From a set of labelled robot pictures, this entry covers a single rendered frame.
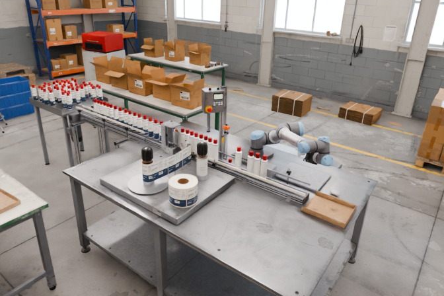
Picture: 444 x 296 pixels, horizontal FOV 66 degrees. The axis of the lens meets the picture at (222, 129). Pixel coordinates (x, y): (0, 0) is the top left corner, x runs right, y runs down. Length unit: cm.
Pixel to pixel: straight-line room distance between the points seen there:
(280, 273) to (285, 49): 681
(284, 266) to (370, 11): 623
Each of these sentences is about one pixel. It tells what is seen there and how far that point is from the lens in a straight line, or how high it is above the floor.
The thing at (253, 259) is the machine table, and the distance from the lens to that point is 209.
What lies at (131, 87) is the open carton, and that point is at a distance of 516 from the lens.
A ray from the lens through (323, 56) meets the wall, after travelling 800.
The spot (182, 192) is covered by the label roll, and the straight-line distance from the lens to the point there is 230.
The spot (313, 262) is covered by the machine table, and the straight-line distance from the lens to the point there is 214.
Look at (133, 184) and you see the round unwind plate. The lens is 263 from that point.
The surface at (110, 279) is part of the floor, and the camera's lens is 321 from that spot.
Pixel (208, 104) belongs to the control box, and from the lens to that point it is 280.
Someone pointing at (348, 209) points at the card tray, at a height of 83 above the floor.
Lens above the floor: 226
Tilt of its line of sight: 23 degrees down
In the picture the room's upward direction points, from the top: 2 degrees clockwise
